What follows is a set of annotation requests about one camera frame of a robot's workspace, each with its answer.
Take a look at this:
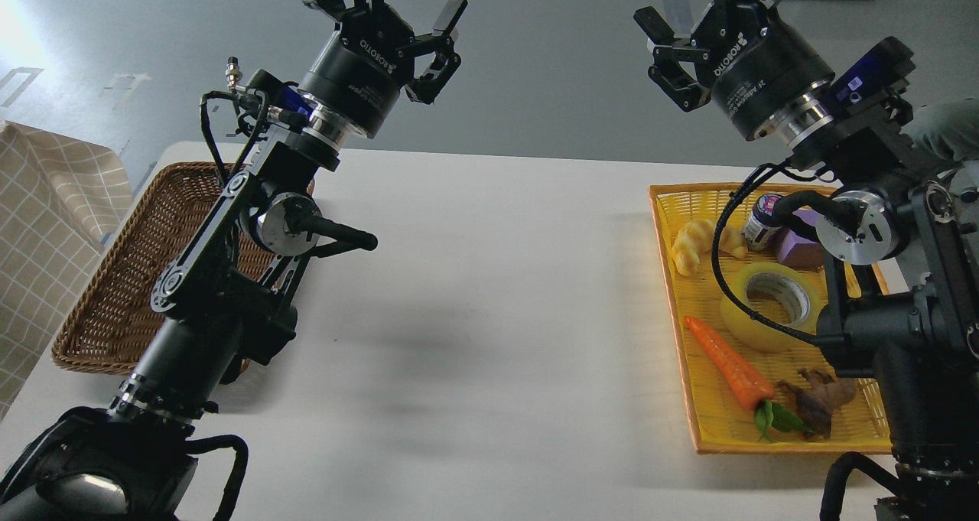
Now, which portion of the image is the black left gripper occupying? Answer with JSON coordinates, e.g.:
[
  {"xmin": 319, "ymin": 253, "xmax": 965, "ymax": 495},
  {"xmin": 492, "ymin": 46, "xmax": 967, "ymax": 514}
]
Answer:
[{"xmin": 298, "ymin": 0, "xmax": 468, "ymax": 138}]

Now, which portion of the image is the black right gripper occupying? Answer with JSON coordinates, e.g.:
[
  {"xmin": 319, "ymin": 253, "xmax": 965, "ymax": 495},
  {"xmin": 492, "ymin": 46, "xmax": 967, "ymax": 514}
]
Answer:
[{"xmin": 633, "ymin": 0, "xmax": 834, "ymax": 141}]

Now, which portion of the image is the yellow tape roll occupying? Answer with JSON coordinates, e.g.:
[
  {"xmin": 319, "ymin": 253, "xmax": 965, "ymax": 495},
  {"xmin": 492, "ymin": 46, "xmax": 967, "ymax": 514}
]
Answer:
[{"xmin": 719, "ymin": 262, "xmax": 826, "ymax": 353}]

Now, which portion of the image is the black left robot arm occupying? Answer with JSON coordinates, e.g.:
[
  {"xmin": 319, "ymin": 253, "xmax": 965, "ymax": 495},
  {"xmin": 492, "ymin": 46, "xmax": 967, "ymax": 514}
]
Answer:
[{"xmin": 2, "ymin": 0, "xmax": 468, "ymax": 520}]

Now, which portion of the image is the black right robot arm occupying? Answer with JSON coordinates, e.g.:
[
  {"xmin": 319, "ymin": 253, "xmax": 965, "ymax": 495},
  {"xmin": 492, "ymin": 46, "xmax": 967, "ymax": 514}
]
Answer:
[{"xmin": 634, "ymin": 0, "xmax": 978, "ymax": 520}]

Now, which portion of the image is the small dark jar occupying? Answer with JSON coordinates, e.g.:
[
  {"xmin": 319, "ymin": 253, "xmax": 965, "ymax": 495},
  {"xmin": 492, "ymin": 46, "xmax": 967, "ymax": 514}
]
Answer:
[{"xmin": 741, "ymin": 193, "xmax": 784, "ymax": 252}]

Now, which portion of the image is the toy croissant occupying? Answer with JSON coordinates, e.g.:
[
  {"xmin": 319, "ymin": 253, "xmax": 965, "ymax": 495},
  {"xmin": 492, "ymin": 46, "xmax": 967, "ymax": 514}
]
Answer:
[{"xmin": 670, "ymin": 218, "xmax": 748, "ymax": 277}]

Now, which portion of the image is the purple foam block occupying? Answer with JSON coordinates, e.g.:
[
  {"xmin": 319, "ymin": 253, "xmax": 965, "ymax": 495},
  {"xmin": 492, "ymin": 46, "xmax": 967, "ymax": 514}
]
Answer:
[{"xmin": 774, "ymin": 225, "xmax": 823, "ymax": 270}]

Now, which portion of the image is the yellow plastic basket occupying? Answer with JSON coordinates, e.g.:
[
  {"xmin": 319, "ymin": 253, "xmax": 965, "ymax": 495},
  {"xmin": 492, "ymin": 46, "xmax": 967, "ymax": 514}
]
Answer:
[{"xmin": 648, "ymin": 183, "xmax": 892, "ymax": 454}]

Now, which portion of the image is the beige checkered cloth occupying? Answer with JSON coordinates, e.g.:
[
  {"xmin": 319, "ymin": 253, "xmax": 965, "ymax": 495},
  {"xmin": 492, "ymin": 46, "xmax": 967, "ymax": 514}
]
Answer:
[{"xmin": 1, "ymin": 120, "xmax": 133, "ymax": 414}]

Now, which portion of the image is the toy carrot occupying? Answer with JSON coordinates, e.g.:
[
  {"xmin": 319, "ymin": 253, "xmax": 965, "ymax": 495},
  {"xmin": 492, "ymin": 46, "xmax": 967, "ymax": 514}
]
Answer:
[{"xmin": 683, "ymin": 316, "xmax": 810, "ymax": 441}]

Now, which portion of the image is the brown toy animal figure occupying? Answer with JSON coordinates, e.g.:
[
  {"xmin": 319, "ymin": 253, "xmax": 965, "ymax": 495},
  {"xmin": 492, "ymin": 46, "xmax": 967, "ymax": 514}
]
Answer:
[{"xmin": 776, "ymin": 369, "xmax": 857, "ymax": 441}]

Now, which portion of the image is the brown wicker basket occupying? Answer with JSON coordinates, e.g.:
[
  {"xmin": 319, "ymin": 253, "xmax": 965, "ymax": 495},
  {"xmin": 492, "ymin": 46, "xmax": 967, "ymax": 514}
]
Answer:
[{"xmin": 51, "ymin": 161, "xmax": 315, "ymax": 376}]

